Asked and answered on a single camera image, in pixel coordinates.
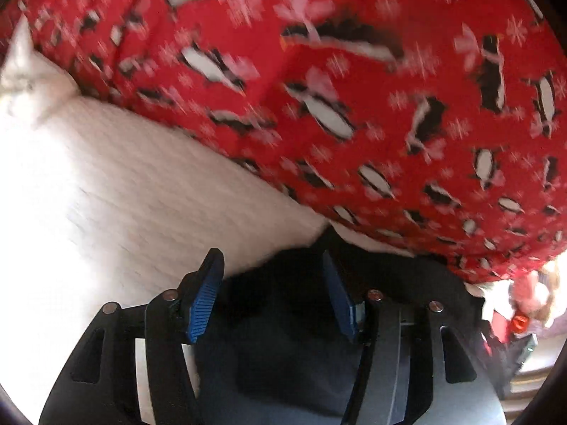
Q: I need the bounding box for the plush doll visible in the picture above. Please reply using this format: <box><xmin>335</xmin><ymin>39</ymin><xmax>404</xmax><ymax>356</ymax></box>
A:
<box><xmin>507</xmin><ymin>259</ymin><xmax>561</xmax><ymax>335</ymax></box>

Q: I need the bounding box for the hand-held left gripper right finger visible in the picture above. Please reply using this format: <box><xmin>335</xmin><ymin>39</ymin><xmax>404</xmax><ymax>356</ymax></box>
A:
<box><xmin>322</xmin><ymin>250</ymin><xmax>506</xmax><ymax>425</ymax></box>

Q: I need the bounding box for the red penguin print blanket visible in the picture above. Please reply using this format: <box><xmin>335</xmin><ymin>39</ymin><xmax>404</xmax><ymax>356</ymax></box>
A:
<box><xmin>0</xmin><ymin>0</ymin><xmax>567</xmax><ymax>284</ymax></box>

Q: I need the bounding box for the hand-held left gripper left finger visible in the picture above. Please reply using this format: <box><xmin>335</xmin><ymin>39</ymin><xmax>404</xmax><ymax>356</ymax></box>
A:
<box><xmin>40</xmin><ymin>249</ymin><xmax>225</xmax><ymax>425</ymax></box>

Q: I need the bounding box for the navy zip jacket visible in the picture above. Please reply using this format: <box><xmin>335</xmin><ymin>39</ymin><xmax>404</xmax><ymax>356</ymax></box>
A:
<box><xmin>192</xmin><ymin>225</ymin><xmax>488</xmax><ymax>425</ymax></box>

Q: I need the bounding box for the white textured bedspread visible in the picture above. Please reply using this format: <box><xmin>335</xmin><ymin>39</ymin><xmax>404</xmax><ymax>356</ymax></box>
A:
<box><xmin>0</xmin><ymin>13</ymin><xmax>417</xmax><ymax>412</ymax></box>

